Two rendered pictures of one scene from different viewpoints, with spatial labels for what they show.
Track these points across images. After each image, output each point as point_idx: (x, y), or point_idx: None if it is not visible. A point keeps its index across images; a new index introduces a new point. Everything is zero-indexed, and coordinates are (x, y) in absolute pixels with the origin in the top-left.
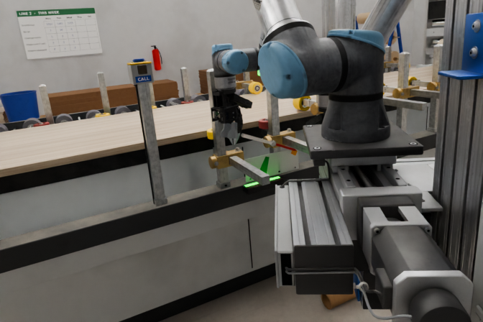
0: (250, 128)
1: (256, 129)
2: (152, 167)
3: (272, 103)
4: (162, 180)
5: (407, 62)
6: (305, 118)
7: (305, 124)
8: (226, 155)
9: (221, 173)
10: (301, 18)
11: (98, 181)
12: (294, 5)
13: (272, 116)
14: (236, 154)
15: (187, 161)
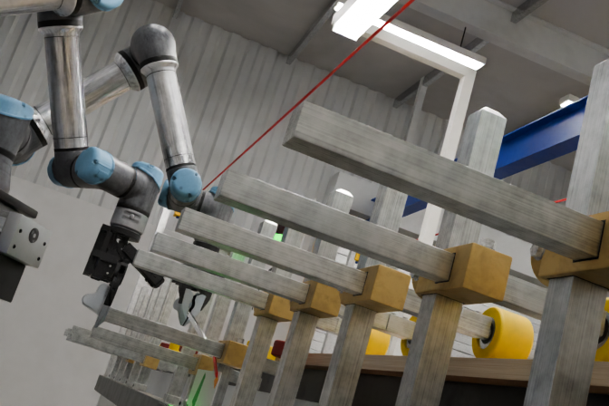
0: (309, 372)
1: (313, 378)
2: (181, 349)
3: (241, 284)
4: (177, 369)
5: (381, 192)
6: (359, 381)
7: (353, 397)
8: (196, 354)
9: (188, 382)
10: (38, 106)
11: (229, 396)
12: (46, 99)
13: (234, 304)
14: (198, 356)
15: (261, 403)
